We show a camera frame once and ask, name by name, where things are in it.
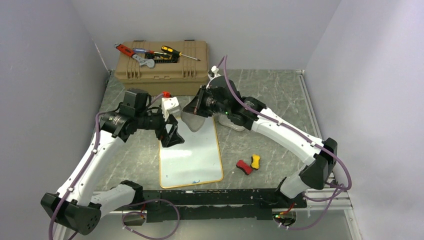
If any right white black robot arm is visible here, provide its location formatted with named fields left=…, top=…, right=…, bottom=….
left=181, top=76, right=338, bottom=208

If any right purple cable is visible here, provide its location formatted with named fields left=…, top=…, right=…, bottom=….
left=216, top=54, right=353, bottom=232

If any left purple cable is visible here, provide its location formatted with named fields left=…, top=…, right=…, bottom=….
left=47, top=92, right=181, bottom=240

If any purple cable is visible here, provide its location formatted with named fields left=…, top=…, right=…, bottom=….
left=216, top=54, right=353, bottom=232
left=47, top=92, right=181, bottom=240

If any aluminium extrusion rail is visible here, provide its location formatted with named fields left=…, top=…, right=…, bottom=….
left=60, top=187, right=354, bottom=215

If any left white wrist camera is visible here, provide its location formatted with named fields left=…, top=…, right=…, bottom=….
left=161, top=97, right=182, bottom=121

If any yellow bone shaped eraser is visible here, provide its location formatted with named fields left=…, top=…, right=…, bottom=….
left=250, top=154, right=261, bottom=170

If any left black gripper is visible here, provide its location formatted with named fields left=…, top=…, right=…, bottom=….
left=135, top=108, right=185, bottom=147

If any blue red small screwdriver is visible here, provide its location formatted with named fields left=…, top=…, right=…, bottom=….
left=132, top=48, right=167, bottom=56

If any yellow framed whiteboard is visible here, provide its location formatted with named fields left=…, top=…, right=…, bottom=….
left=159, top=117, right=224, bottom=189

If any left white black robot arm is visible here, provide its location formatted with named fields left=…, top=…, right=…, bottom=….
left=40, top=88, right=184, bottom=239

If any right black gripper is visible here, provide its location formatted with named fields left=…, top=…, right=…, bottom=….
left=183, top=85, right=230, bottom=118

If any red bone shaped eraser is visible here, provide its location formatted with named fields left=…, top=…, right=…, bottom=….
left=236, top=159, right=253, bottom=176

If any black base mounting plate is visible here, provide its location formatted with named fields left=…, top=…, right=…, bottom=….
left=110, top=188, right=307, bottom=223

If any yellow black screwdriver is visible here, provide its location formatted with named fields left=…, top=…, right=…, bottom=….
left=161, top=45, right=200, bottom=61

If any red handled adjustable wrench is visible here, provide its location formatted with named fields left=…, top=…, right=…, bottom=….
left=114, top=43, right=155, bottom=69

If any tan plastic toolbox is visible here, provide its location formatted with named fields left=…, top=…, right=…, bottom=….
left=114, top=40, right=210, bottom=96

